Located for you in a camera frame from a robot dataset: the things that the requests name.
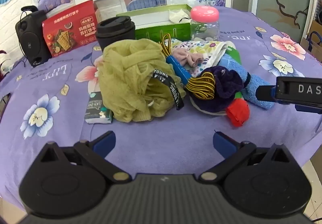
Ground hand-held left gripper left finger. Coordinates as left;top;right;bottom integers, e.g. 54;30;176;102
40;130;132;185

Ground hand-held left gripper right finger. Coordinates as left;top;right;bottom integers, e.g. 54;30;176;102
200;131;292;185

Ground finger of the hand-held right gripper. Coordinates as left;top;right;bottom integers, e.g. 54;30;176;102
255;85;277;102

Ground yellow black shoelaces blue card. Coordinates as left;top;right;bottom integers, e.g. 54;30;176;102
159;33;217;101

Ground olive green mesh bath loofah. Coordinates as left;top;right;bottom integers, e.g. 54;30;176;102
97;38;188;123

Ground pink knitted bow item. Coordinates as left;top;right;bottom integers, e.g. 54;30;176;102
172;47;202;68

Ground green cardboard box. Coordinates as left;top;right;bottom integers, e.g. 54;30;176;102
116;4;199;43

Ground green tissue packet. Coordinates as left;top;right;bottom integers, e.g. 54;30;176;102
84;92;114;124

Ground red cloth roll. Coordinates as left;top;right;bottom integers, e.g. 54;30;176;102
225;99;250;127

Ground dark purple cloth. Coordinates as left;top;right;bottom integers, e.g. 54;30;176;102
189;65;246;114

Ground light blue towel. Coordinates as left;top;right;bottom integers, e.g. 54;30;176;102
219;54;276;111

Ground purple floral bedsheet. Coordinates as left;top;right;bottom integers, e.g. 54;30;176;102
0;6;322;204

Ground floral print cloth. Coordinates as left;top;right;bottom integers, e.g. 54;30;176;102
168;40;235;77

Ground black printed ribbon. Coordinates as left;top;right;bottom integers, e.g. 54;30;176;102
151;71;185;111

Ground clear jar with pink lid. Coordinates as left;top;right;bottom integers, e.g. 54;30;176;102
189;6;220;42

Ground black cup with lid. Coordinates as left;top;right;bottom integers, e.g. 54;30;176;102
95;16;136;52

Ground white cloth with black band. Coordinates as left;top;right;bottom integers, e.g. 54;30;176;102
168;9;191;24

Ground red cracker box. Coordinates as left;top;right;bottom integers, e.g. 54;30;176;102
41;0;99;58

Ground dark red plant leaves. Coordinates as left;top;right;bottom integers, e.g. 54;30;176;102
0;50;15;79

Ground black speaker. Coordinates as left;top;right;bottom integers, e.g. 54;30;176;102
15;6;52;68

